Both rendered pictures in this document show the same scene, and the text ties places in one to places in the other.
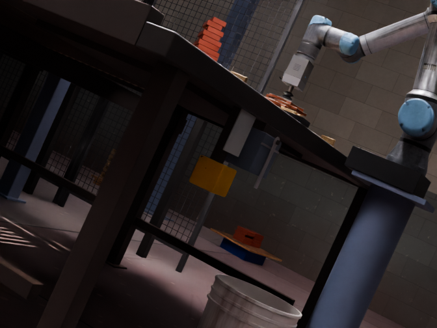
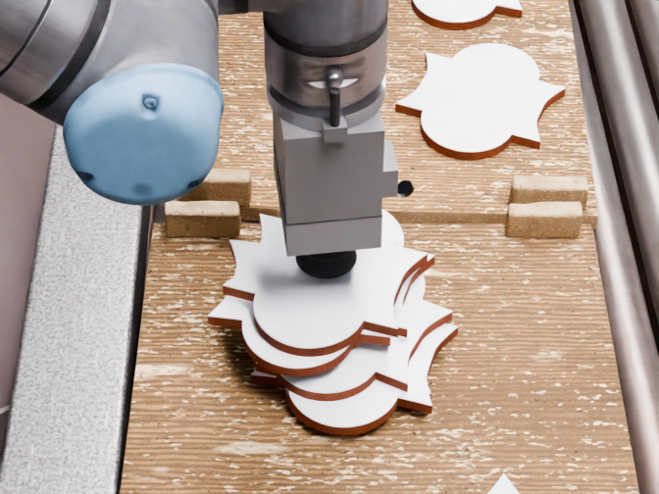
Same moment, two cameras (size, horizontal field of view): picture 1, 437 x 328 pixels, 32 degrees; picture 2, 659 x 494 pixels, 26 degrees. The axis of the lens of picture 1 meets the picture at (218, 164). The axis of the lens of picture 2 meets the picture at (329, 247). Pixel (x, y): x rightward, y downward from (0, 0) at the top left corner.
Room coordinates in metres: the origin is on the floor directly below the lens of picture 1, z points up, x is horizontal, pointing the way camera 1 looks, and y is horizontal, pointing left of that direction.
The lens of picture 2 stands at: (3.37, -0.45, 1.74)
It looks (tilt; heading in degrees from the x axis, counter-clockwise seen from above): 46 degrees down; 152
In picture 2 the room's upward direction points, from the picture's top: straight up
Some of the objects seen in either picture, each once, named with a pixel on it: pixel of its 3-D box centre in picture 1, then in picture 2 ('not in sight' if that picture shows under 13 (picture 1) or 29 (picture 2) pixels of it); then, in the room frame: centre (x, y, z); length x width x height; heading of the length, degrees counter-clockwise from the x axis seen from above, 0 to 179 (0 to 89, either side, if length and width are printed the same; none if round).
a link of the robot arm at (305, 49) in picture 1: (307, 52); (326, 52); (2.76, -0.13, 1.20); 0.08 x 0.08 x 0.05
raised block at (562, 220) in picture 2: not in sight; (544, 219); (2.75, 0.07, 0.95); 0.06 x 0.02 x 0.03; 62
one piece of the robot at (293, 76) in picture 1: (296, 70); (343, 146); (2.77, -0.12, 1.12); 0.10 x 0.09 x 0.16; 69
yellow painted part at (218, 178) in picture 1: (225, 150); not in sight; (2.04, 0.00, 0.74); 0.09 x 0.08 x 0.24; 153
